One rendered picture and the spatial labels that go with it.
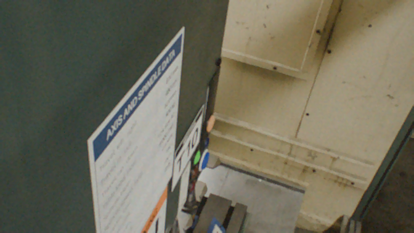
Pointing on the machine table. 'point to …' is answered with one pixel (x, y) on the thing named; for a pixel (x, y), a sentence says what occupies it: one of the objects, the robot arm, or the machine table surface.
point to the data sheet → (137, 147)
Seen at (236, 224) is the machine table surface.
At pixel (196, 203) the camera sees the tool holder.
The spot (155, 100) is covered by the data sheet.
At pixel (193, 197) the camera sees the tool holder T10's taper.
